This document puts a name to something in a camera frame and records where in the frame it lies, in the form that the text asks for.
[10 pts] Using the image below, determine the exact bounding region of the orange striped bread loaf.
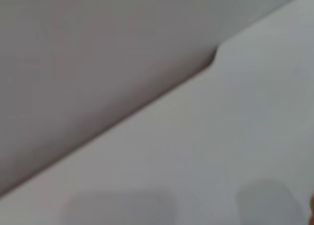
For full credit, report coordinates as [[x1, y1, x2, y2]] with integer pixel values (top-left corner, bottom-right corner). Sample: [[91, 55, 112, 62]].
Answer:
[[308, 194, 314, 225]]

